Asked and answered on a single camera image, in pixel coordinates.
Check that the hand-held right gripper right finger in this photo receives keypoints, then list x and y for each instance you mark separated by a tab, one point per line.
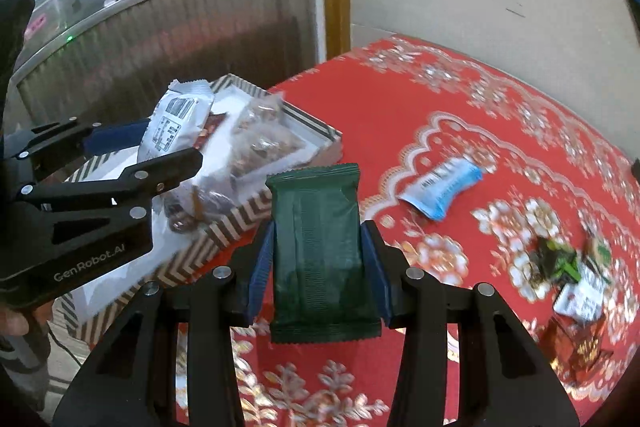
376	277

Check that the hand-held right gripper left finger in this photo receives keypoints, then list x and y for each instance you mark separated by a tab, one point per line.
260	277

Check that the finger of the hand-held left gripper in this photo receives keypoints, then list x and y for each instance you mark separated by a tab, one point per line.
115	134
150	172

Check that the white barcode snack packet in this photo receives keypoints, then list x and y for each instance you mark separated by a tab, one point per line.
170	127

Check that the dark green snack packet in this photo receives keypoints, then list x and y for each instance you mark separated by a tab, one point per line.
320	257

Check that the clear bag of dark dates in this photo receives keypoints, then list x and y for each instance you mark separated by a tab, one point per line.
200	207

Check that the striped gift box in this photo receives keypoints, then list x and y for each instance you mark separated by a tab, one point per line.
240	217

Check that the dark red snack packet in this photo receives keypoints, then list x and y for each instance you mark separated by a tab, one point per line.
214	127

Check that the blue white snack packet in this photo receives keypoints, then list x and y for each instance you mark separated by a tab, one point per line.
440	189

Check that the clear bag of walnuts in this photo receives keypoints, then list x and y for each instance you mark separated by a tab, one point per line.
265	154
260	114

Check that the red gold pyramid packet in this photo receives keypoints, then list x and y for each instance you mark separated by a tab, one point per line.
575	352

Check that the person's left hand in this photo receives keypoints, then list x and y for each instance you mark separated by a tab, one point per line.
12	322

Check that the ribbed metal door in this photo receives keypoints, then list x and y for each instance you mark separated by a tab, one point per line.
150	37

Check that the red door sticker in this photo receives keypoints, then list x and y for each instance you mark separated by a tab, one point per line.
36	27

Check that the small black box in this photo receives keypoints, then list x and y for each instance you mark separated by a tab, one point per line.
636	171

